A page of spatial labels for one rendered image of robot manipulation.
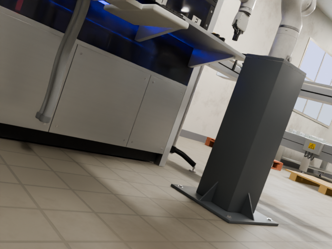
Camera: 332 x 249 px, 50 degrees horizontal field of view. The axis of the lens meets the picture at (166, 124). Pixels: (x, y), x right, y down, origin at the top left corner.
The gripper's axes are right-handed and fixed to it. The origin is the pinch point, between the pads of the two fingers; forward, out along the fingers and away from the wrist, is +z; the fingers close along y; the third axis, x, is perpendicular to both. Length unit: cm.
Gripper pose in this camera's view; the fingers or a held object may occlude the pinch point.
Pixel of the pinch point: (235, 37)
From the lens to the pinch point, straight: 232.4
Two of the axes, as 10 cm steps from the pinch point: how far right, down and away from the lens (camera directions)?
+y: -6.7, -1.9, -7.2
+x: 6.7, 2.8, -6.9
